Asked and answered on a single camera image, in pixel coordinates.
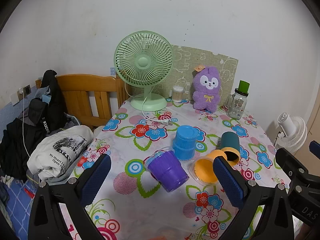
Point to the white printed folded shirt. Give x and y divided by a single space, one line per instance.
62 152

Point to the glass jar with green lid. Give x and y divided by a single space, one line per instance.
236 106

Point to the purple plush toy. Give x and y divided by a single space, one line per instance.
206 92

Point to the wooden headboard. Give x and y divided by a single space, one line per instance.
82 85

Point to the white standing fan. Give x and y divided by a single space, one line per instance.
297 132

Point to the cotton swab container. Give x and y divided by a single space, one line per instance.
178 94

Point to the wall socket with charger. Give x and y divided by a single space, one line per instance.
25 90

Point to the wooden door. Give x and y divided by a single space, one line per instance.
314 120

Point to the black hanging garment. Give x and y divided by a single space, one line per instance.
48 82

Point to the floral tablecloth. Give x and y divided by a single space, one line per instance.
120 155

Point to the orange cup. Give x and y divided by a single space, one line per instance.
203 170

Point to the blue ribbed cup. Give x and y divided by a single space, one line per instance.
185 140

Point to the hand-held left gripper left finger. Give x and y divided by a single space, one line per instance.
96 177

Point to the purple ribbed cup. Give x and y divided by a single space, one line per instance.
170 171

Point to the green animal print mat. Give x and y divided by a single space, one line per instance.
188 60

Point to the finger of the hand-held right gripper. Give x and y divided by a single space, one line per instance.
291 161
315 146

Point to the green desk fan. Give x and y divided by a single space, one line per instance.
143 62

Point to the blue face mask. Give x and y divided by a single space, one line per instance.
46 98

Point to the dark teal cup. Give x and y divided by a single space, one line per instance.
230 141

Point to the black jacket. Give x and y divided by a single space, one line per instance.
15 145

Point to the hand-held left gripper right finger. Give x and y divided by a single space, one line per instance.
230 183

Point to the blue checked bedsheet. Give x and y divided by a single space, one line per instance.
18 200

